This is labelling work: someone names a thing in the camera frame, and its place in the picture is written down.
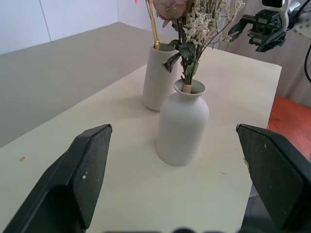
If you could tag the white curtain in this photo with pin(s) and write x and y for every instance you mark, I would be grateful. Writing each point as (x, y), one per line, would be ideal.
(291, 77)

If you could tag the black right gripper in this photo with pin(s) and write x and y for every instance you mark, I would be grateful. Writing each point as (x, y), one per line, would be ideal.
(264, 25)

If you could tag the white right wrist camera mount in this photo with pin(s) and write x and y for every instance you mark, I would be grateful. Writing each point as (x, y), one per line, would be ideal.
(286, 14)

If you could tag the pink rose dried flower bouquet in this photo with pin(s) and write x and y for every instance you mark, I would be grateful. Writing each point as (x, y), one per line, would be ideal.
(194, 26)

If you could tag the white bottle-shaped vase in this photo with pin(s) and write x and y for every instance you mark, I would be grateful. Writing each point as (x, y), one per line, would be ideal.
(182, 126)

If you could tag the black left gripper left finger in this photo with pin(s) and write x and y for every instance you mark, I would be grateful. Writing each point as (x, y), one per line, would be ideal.
(73, 174)

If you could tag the golden stem flower bouquet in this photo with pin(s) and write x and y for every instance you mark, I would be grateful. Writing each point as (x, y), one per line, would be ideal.
(153, 26)

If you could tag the orange red fabric seat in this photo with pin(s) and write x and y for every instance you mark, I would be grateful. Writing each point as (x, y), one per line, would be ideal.
(291, 121)

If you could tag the white cylinder vase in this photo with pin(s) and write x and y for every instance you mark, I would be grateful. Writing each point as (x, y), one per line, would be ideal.
(155, 80)

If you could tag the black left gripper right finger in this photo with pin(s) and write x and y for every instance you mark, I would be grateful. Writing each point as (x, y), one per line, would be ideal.
(274, 170)

